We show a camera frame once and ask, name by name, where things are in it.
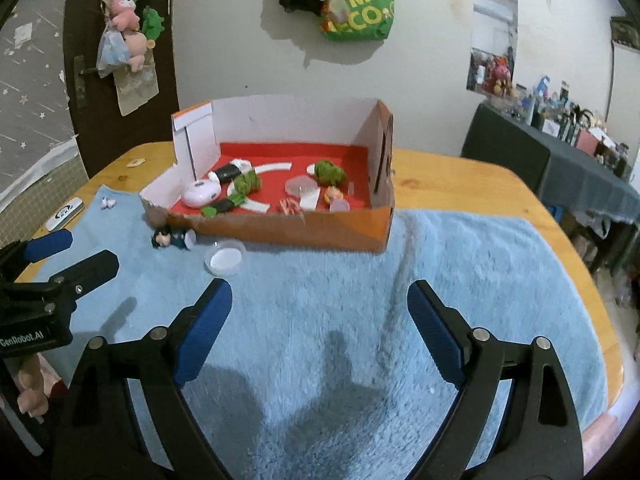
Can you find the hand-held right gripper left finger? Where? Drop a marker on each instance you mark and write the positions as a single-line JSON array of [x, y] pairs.
[[205, 330]]

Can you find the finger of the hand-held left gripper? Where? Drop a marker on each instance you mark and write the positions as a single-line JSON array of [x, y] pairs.
[[47, 245], [90, 270]]

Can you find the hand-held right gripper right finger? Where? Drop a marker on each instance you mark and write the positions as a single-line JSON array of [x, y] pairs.
[[435, 332]]

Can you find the clear plastic cup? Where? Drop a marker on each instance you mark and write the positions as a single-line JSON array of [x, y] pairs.
[[225, 259]]

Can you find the green black snack packet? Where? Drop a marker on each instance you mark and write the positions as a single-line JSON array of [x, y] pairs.
[[225, 205]]

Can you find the orange cardboard box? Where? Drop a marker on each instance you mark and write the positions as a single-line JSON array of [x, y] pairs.
[[300, 232]]

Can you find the pink striped bacon toy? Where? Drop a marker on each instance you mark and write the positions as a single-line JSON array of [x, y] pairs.
[[290, 206]]

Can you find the pale purple round cap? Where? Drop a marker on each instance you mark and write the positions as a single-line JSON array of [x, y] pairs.
[[340, 206]]

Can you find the clear plastic round lid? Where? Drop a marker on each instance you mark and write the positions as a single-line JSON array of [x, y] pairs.
[[300, 186]]

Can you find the person's left hand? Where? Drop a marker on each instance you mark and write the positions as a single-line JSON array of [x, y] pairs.
[[32, 390]]

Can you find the white remote device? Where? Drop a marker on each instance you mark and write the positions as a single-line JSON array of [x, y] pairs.
[[65, 212]]

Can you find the small purple eyes toy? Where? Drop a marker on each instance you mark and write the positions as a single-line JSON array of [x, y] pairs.
[[107, 203]]

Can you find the black haired figurine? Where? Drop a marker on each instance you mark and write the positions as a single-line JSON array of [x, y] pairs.
[[161, 239]]

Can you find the blue white figurine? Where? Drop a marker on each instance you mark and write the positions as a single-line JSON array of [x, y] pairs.
[[182, 240]]

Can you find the light blue fluffy towel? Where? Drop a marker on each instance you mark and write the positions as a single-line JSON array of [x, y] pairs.
[[325, 300]]

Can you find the small cream sticker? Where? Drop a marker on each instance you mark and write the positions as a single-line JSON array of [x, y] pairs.
[[135, 162]]

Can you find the white pink round device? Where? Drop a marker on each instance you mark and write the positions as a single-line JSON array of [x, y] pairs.
[[200, 194]]

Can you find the star print curtain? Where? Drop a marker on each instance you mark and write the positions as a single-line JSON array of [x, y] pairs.
[[30, 85]]

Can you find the small orange toy figure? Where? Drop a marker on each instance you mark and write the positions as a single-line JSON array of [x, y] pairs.
[[333, 193]]

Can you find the clear plastic packaging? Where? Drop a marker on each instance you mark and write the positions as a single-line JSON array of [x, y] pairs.
[[135, 92]]

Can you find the dark brown door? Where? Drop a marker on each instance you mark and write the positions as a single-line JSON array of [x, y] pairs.
[[167, 85]]

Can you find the bluish plastic bag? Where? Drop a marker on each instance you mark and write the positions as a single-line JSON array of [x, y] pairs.
[[111, 52]]

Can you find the side table with grey cloth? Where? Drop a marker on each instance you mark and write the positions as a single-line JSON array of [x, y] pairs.
[[525, 150]]

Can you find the pale pink plush toy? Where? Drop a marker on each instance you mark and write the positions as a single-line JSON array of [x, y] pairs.
[[137, 45]]

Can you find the green plush toy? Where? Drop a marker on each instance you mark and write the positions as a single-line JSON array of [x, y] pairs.
[[152, 24]]

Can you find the pink box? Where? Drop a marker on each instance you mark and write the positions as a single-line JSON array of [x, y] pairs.
[[590, 139]]

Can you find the group of small bottles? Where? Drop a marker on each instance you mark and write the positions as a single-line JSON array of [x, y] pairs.
[[542, 87]]

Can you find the white cabinet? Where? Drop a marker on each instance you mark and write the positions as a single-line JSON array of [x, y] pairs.
[[625, 100]]

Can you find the green tote bag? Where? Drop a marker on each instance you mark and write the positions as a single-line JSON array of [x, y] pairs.
[[360, 15]]

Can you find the wall mirror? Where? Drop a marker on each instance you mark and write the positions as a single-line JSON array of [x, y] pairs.
[[492, 15]]

